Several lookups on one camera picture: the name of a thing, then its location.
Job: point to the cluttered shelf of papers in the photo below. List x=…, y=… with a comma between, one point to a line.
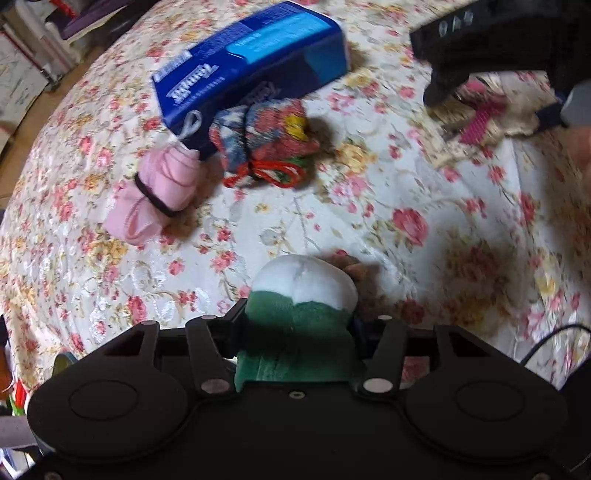
x=32, y=46

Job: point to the floral bedspread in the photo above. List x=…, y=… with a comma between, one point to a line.
x=415, y=230

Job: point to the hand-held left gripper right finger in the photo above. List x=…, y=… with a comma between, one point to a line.
x=361, y=336

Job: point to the beige cloth with pink trim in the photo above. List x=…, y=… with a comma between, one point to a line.
x=489, y=117

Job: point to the blue tissue box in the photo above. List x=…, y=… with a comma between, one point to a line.
x=249, y=60

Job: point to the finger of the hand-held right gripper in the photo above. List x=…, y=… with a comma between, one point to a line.
x=443, y=87

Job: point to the green and white plush toy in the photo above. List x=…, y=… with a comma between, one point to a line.
x=300, y=318

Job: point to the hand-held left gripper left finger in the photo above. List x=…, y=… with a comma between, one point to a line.
x=231, y=323

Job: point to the colourful tied cloth bundle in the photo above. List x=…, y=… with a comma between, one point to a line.
x=272, y=138

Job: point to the tan round soft toy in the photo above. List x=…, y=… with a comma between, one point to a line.
x=351, y=267

